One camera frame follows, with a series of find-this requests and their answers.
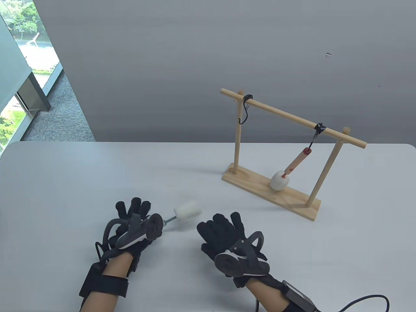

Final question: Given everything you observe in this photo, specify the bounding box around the black wrist strap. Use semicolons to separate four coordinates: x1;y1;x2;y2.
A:
79;259;129;298

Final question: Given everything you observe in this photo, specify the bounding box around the wooden hanging rack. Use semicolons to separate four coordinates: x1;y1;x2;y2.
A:
220;88;368;222

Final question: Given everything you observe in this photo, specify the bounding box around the black s-hook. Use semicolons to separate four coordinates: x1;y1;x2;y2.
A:
239;94;253;125
310;123;326;149

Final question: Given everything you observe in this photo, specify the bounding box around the person's left forearm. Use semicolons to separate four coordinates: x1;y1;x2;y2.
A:
80;253;134;312

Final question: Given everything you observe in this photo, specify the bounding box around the person's right hand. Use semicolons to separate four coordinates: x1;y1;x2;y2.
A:
197;212;287;293

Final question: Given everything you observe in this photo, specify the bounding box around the black cable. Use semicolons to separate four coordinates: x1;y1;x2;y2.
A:
335;294;390;312

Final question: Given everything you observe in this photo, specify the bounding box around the grey window frame post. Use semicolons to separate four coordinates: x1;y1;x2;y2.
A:
16;71;52;113

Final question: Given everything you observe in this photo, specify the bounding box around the person's right forearm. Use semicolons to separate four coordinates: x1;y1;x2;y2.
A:
244;279;291;312

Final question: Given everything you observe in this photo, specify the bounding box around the grey hand tracker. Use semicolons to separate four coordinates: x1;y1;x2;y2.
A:
214;231;270;278
116;213;163;250

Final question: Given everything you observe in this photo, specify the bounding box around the cup brush green handle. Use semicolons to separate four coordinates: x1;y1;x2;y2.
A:
162;201;202;228

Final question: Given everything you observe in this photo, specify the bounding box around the person's left hand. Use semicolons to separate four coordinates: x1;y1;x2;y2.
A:
97;197;163;274

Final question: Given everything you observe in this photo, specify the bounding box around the cup brush red wooden handle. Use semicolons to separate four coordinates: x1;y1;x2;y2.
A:
270;147;312;191

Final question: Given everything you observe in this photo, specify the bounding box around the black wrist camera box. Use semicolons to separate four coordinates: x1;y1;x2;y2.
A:
281;279;318;312

